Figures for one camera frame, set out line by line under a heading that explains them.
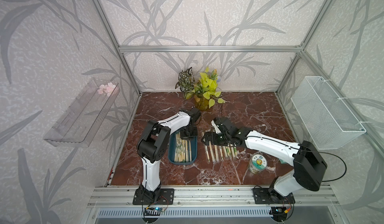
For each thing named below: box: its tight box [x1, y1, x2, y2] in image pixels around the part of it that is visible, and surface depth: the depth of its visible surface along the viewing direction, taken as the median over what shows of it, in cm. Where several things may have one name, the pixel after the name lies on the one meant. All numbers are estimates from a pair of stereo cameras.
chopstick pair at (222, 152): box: [219, 145, 225, 161], surface depth 90 cm
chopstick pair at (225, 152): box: [222, 146, 230, 159], surface depth 90 cm
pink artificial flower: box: [97, 82, 116, 97], surface depth 77 cm
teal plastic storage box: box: [168, 130, 198, 166], surface depth 89 cm
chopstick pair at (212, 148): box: [209, 141, 216, 163], surface depth 90 cm
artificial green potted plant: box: [175, 67, 226, 111], surface depth 96 cm
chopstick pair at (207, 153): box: [204, 144, 211, 164], surface depth 89 cm
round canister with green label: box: [248, 151, 268, 175], surface depth 79 cm
